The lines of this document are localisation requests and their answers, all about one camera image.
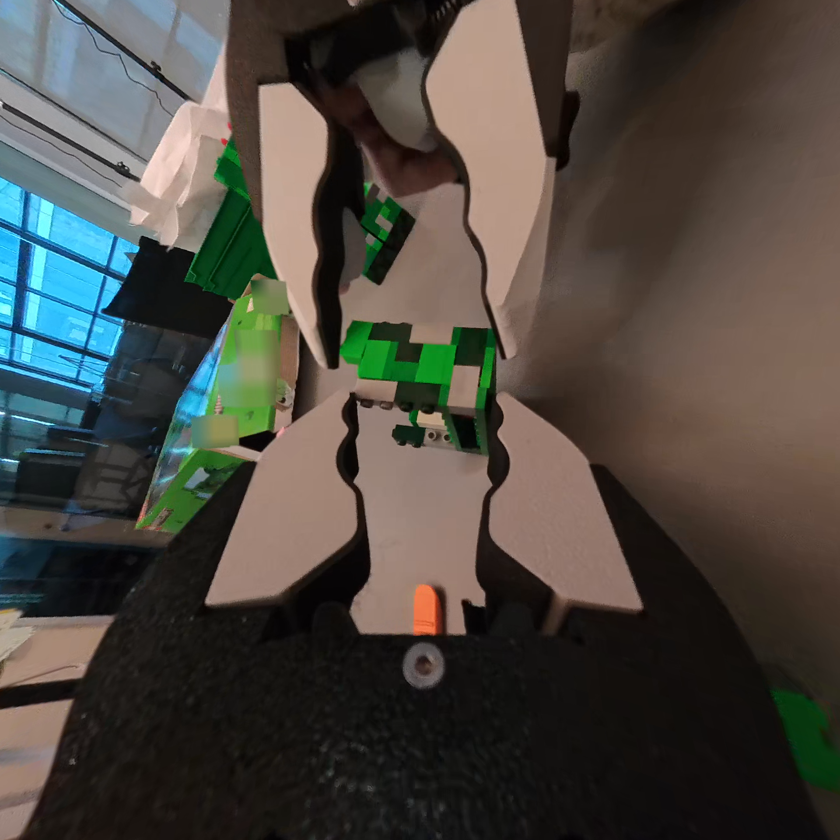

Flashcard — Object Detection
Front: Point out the orange brick separator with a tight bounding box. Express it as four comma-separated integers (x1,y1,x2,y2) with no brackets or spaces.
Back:
412,583,448,637

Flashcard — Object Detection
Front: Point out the large green creeper lego model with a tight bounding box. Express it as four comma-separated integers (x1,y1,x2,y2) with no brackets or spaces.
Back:
184,140,417,304

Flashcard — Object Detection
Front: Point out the white crumpled paper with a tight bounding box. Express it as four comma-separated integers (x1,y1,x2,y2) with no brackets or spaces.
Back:
126,62,232,252

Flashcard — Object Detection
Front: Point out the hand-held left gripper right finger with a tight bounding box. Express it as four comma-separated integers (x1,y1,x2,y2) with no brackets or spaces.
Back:
474,391,645,614

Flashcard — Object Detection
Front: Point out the green lego set box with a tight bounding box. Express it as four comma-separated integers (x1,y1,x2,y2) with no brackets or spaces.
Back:
134,279,298,534

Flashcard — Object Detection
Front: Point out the green lego piece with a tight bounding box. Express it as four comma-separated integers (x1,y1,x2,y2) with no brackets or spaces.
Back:
770,688,840,790

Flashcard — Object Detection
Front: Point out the green and grey lego build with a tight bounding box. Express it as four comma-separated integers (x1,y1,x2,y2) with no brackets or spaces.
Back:
340,319,498,455

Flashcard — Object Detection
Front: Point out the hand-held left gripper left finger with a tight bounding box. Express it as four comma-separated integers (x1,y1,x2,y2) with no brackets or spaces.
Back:
203,390,370,610

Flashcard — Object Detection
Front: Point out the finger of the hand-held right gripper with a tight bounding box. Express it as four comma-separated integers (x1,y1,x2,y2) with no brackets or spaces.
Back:
258,80,347,370
425,0,557,360

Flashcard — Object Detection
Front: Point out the person's right hand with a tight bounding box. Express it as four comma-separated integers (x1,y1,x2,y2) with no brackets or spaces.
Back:
333,84,462,198

